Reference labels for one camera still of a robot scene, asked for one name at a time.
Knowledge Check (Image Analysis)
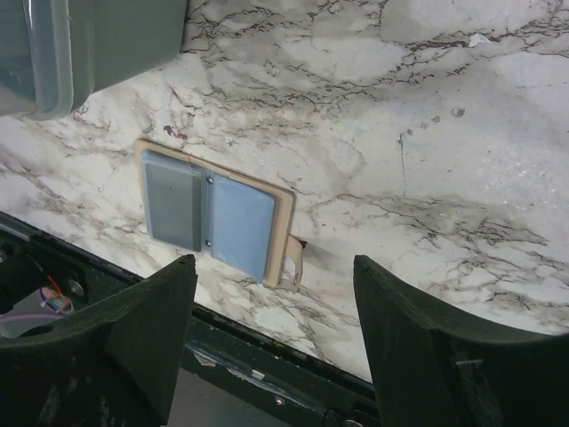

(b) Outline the translucent green plastic toolbox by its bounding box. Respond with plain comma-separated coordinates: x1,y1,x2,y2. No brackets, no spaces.
1,0,188,120

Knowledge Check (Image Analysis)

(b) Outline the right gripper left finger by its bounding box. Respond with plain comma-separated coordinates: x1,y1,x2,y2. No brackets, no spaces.
1,254,197,426

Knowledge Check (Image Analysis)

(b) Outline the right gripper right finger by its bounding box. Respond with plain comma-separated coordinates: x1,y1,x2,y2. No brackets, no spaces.
353,255,568,426

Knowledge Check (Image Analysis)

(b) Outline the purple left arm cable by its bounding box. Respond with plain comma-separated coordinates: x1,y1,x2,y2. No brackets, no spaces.
0,286,72,330

